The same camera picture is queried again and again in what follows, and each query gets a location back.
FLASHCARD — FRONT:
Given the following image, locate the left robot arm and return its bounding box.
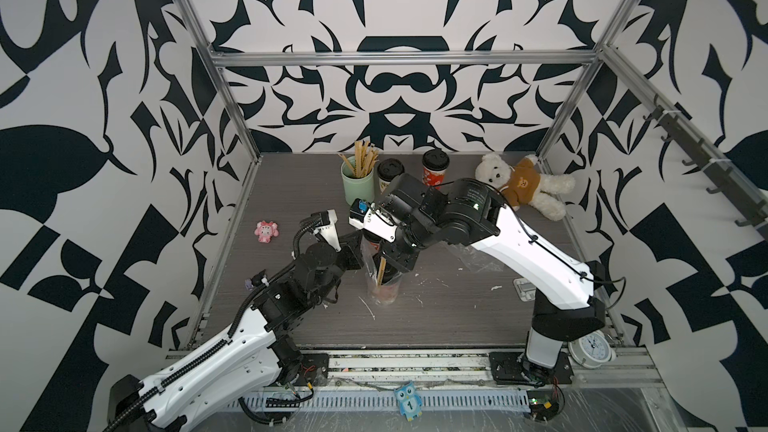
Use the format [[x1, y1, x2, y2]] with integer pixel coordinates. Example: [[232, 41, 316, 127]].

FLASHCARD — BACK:
[[106, 233, 364, 431]]

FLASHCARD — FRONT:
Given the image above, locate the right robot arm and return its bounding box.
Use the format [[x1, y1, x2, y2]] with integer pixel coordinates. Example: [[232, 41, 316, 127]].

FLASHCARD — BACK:
[[354, 174, 607, 369]]

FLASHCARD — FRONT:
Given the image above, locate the small purple black toy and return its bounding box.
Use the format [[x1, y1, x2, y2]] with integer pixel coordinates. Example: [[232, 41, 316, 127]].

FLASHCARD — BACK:
[[245, 275, 269, 291]]

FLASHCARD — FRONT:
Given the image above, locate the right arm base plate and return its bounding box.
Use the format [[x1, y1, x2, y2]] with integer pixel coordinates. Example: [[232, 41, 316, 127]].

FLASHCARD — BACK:
[[488, 351, 573, 388]]

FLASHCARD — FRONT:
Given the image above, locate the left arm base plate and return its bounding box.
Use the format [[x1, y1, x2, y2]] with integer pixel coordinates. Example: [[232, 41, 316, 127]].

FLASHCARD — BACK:
[[271, 353, 330, 387]]

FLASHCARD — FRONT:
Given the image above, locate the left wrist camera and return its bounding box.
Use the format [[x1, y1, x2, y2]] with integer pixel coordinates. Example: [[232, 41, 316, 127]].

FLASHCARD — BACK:
[[311, 209, 341, 252]]

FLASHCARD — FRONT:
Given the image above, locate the clear plastic bag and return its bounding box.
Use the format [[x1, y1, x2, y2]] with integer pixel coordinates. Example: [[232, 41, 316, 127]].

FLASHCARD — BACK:
[[444, 244, 507, 273], [360, 231, 404, 284]]

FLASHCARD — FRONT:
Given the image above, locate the white teddy bear brown hoodie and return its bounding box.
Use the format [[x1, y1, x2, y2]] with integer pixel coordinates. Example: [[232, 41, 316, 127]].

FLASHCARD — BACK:
[[474, 153, 576, 221]]

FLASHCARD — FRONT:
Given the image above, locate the blue owl number tag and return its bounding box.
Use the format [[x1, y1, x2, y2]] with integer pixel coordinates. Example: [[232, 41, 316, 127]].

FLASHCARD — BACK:
[[394, 382, 423, 422]]

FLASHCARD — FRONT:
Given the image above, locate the red milk tea cup back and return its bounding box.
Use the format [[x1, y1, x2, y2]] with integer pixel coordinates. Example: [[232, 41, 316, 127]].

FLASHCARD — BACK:
[[422, 148, 450, 187]]

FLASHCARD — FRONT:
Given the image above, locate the aluminium front rail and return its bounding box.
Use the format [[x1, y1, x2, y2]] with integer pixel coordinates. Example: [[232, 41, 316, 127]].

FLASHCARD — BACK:
[[304, 347, 664, 390]]

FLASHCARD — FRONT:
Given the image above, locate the red milk tea cup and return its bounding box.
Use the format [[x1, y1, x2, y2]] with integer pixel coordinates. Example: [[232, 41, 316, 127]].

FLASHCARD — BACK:
[[422, 148, 450, 187], [367, 276, 402, 306]]

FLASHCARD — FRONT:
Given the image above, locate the white alarm clock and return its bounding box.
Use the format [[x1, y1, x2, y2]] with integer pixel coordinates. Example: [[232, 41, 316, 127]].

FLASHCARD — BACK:
[[568, 331, 616, 369]]

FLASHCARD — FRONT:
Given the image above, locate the wall hook rack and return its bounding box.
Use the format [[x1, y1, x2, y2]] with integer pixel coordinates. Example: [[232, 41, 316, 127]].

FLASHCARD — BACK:
[[644, 93, 767, 241]]

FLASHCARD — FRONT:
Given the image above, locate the green cup holder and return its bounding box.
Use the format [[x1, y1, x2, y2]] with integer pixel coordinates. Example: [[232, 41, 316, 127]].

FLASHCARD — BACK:
[[340, 157, 375, 205]]

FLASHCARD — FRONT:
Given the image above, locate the cream milk tea cup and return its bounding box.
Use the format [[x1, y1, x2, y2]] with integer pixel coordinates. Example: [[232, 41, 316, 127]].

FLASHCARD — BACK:
[[376, 158, 405, 193]]

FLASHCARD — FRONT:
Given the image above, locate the pink pig toy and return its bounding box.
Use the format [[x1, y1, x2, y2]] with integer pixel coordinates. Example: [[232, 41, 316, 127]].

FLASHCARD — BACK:
[[254, 221, 280, 244]]

